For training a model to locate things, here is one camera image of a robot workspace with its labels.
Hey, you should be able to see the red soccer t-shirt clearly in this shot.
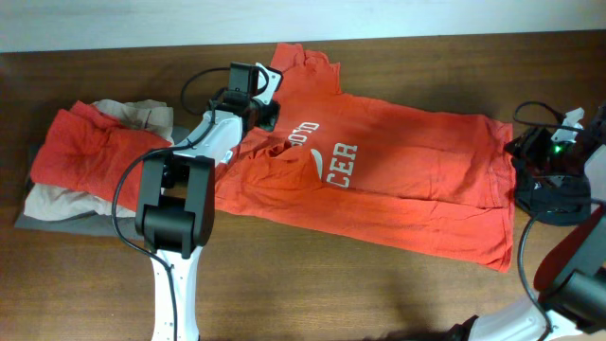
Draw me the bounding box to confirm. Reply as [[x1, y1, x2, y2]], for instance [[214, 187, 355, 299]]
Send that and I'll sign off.
[[215, 44, 515, 272]]

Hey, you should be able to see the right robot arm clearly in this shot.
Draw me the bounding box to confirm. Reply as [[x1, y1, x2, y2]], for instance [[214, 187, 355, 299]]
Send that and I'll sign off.
[[442, 106, 605, 341]]

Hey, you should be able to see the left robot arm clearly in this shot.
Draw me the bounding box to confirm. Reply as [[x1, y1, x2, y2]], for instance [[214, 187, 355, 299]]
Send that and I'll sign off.
[[135, 63, 283, 341]]

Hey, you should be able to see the black garment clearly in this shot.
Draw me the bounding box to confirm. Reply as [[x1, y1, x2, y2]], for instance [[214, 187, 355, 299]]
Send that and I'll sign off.
[[511, 157, 591, 226]]

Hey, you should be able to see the folded red shirt on stack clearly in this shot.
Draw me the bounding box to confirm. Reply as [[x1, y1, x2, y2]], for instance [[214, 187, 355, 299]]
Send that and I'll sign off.
[[30, 101, 170, 210]]

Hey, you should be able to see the folded grey garment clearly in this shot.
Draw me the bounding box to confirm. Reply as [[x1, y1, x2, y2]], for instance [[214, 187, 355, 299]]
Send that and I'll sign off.
[[14, 126, 190, 240]]

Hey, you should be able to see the folded beige garment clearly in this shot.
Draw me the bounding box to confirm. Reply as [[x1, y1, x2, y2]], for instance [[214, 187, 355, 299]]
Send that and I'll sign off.
[[24, 99, 174, 222]]

